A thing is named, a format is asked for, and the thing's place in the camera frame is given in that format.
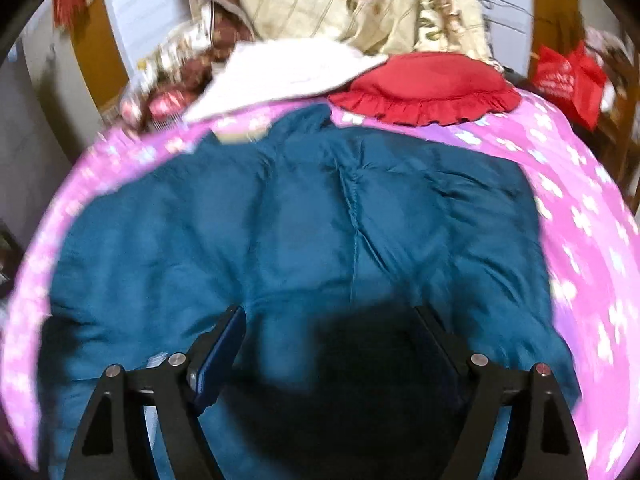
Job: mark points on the brown floral cloth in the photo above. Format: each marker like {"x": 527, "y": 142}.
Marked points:
{"x": 222, "y": 27}

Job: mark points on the red shopping bag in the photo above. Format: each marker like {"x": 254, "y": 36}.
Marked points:
{"x": 570, "y": 80}

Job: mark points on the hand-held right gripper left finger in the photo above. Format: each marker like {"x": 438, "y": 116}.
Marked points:
{"x": 219, "y": 357}

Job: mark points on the pink floral bed sheet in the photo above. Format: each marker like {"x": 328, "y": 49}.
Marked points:
{"x": 575, "y": 185}

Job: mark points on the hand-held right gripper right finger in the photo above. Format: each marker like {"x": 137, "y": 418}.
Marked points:
{"x": 440, "y": 342}

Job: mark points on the teal down jacket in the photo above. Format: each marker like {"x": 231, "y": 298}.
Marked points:
{"x": 300, "y": 210}

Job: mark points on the red ruffled pillow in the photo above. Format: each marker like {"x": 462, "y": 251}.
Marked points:
{"x": 425, "y": 85}

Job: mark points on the cream floral quilt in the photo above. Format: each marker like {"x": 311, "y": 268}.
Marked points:
{"x": 300, "y": 0}

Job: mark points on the wooden chair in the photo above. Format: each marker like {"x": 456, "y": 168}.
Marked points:
{"x": 622, "y": 130}

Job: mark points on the white pillow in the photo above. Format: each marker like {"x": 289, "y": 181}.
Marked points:
{"x": 280, "y": 75}

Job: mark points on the red foil packet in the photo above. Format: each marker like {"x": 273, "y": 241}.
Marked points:
{"x": 165, "y": 103}

